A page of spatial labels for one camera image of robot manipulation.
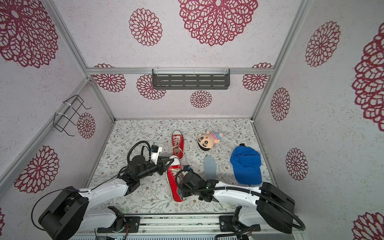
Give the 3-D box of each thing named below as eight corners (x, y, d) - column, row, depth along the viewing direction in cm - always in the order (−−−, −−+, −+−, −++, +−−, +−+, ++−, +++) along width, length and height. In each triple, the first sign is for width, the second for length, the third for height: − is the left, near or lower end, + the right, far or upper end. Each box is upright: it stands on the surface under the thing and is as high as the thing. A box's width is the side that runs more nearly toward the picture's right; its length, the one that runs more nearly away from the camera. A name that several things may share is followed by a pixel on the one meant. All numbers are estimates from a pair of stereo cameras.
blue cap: (235, 185, 89) (237, 181, 85) (228, 148, 106) (229, 144, 102) (265, 185, 89) (268, 181, 85) (253, 148, 106) (256, 144, 102)
